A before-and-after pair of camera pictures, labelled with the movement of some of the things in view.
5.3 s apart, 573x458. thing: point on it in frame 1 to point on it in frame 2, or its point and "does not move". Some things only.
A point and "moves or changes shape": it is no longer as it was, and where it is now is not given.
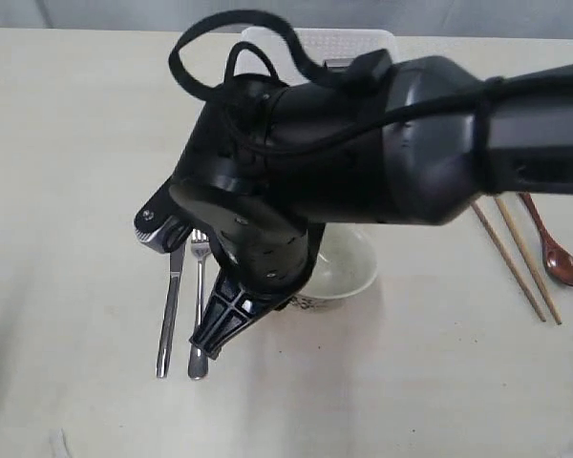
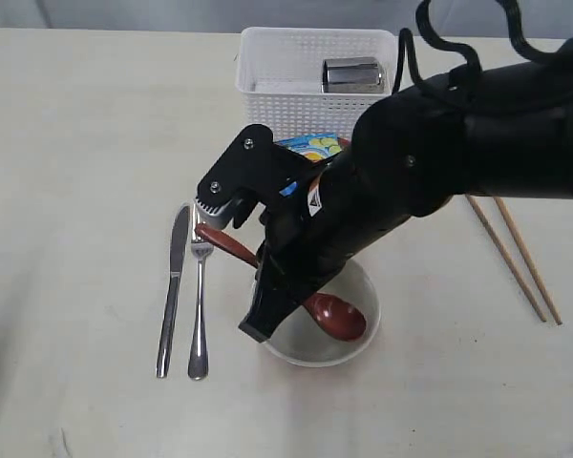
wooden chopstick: [507, 255] does not move
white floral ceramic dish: [346, 264] moves or changes shape
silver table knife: [162, 352] does not move
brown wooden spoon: [557, 260] to [328, 315]
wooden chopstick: [532, 262] does not move
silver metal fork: [198, 363] does not move
